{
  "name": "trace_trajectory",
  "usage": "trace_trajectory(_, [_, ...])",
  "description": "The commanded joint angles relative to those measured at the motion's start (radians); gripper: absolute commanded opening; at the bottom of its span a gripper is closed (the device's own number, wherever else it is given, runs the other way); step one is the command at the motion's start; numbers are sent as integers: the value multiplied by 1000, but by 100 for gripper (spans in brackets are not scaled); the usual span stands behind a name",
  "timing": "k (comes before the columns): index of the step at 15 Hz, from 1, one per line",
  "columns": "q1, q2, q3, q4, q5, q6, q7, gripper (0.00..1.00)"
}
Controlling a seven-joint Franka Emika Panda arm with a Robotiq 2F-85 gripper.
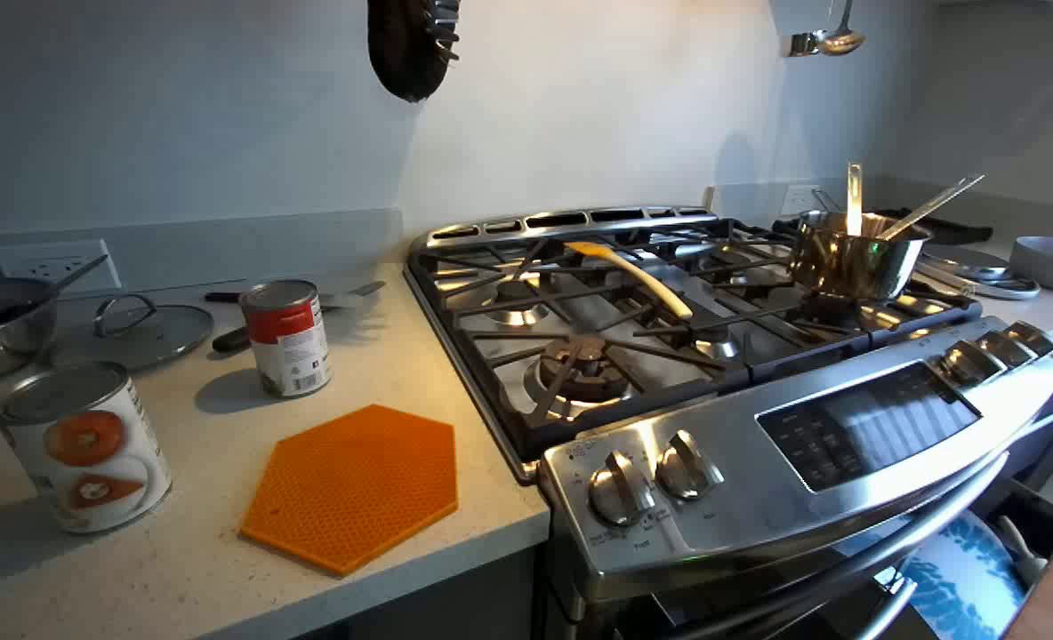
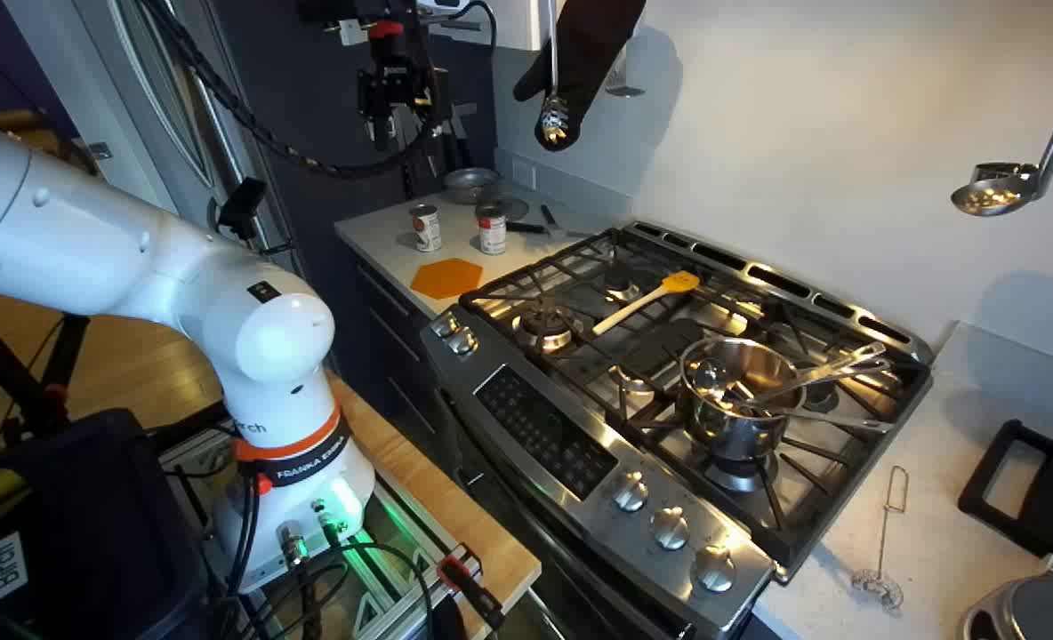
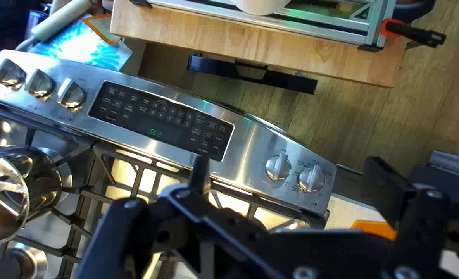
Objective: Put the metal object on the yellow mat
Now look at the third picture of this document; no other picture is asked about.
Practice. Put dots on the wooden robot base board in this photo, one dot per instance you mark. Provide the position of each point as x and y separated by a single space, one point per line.
254 44

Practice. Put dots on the orange black clamp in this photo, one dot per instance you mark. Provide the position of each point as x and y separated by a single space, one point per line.
395 28

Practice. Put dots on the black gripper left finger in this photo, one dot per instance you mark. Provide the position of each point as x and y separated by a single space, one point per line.
211 242

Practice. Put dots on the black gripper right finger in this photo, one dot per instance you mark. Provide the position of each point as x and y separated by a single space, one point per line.
417 216

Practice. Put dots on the steel pot with utensils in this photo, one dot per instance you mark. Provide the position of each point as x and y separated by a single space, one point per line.
31 185

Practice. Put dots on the blue patterned towel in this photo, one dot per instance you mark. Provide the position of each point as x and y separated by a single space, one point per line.
80 44

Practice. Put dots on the stainless steel gas stove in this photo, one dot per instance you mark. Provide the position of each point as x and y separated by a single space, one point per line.
128 137

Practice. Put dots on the orange hexagonal silicone mat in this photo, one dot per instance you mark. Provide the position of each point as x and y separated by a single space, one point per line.
378 228

